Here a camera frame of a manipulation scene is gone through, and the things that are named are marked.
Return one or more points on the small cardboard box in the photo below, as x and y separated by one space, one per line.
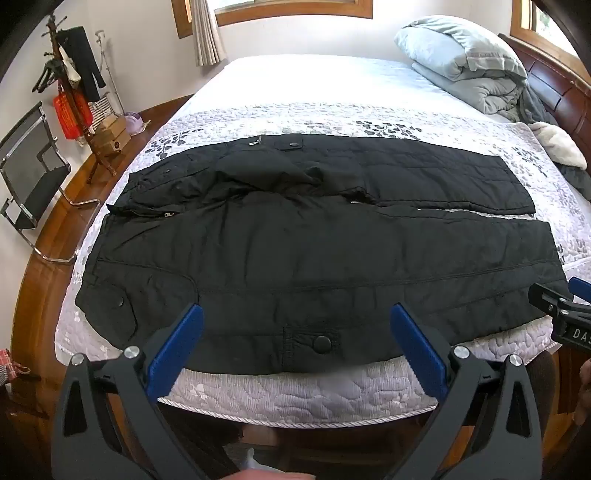
111 123

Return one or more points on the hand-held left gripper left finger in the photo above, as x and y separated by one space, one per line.
180 341

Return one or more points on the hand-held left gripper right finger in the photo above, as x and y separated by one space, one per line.
415 341

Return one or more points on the dark grey cloth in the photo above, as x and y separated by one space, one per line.
535 106

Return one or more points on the white fluffy cloth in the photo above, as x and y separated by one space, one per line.
556 143

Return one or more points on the red bag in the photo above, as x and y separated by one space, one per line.
69 113

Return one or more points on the beige curtain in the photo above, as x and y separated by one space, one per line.
207 37

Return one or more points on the white metal stand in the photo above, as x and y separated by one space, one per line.
108 69

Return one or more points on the purple round container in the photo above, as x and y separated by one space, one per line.
135 123

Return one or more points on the wooden coat rack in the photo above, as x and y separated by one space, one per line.
99 154

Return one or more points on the black padded jacket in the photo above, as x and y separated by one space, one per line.
277 240

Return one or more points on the folded grey duvet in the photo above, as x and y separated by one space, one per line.
466 85

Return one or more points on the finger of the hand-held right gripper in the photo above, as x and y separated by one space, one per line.
549 300
581 290

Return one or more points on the black hanging garment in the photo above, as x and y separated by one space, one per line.
85 60

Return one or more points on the black chrome chair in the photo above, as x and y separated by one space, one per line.
34 184

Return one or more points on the white floral quilted bedspread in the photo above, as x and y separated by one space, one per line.
323 397

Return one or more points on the wooden window frame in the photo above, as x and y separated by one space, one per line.
531 32
295 18

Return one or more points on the pale green pillow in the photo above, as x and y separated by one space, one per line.
457 41

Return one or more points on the large cardboard box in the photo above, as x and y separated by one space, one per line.
111 142

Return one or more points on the black clothes hanger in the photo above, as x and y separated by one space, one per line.
46 76

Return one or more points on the wooden headboard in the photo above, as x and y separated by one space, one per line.
558 87

